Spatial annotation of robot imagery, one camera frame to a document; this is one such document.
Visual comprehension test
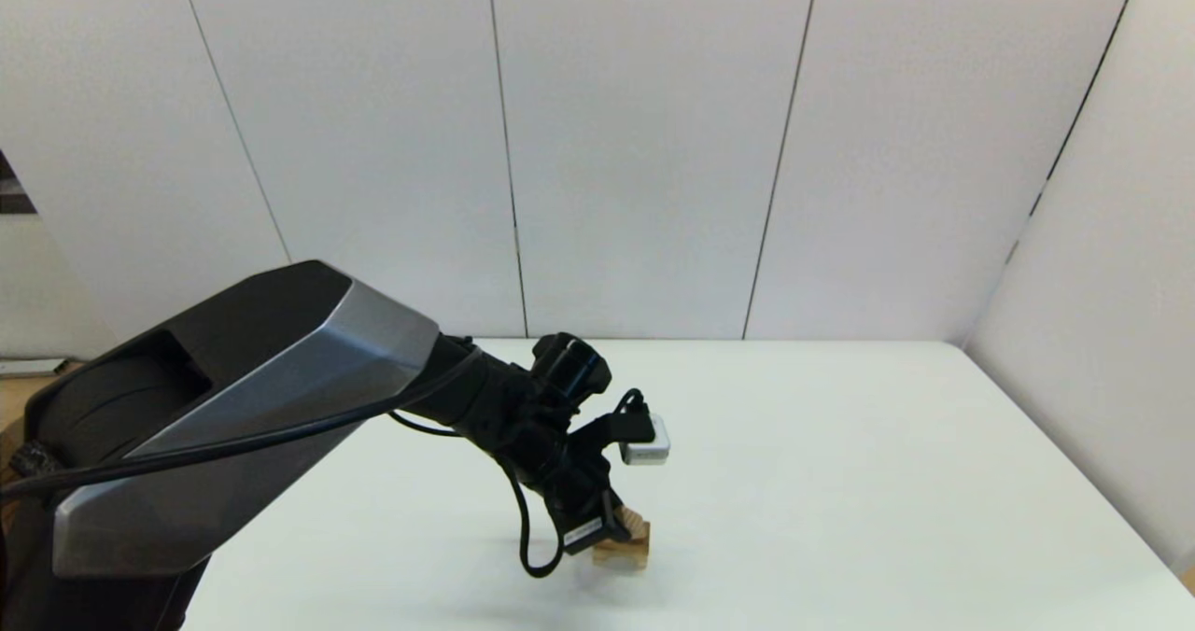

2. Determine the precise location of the rectangular wooden building block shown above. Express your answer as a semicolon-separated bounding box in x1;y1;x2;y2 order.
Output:
597;523;652;557

